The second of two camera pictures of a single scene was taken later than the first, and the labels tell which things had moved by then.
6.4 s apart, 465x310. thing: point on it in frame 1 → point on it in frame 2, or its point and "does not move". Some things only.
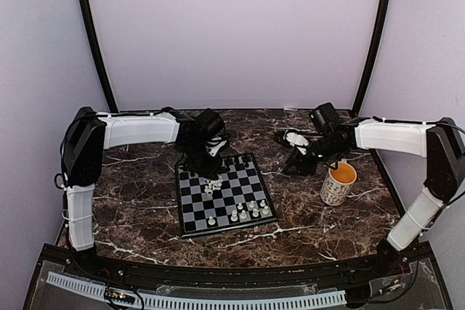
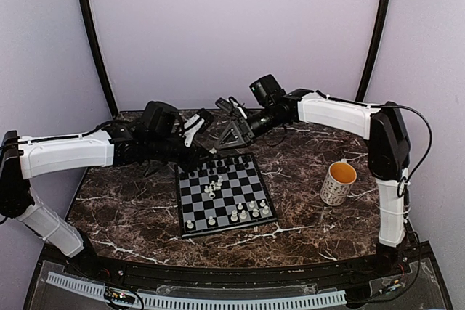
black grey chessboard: [237, 198] does not move
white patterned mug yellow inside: [338, 182] does not move
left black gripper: [208, 172] → [192, 162]
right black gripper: [305, 168] → [241, 124]
